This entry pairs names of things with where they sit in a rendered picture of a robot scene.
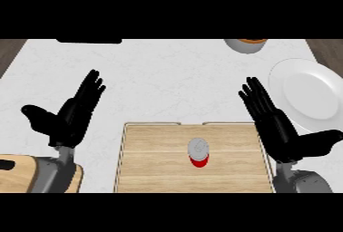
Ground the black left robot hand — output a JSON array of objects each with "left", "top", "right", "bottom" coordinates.
[{"left": 21, "top": 69, "right": 108, "bottom": 150}]

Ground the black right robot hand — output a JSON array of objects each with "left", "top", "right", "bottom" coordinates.
[{"left": 237, "top": 76, "right": 343, "bottom": 164}]

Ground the grey bowl with orange contents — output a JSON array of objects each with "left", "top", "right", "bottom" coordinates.
[{"left": 222, "top": 39, "right": 270, "bottom": 55}]

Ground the red can with grey top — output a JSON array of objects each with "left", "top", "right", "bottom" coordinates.
[{"left": 187, "top": 137, "right": 212, "bottom": 169}]

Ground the wooden tray with metal rim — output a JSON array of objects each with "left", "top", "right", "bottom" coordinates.
[{"left": 113, "top": 121, "right": 277, "bottom": 194}]

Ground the wooden cutting board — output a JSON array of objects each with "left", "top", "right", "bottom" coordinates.
[{"left": 0, "top": 153, "right": 85, "bottom": 194}]

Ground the white plate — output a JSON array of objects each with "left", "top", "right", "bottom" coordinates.
[{"left": 268, "top": 58, "right": 343, "bottom": 133}]

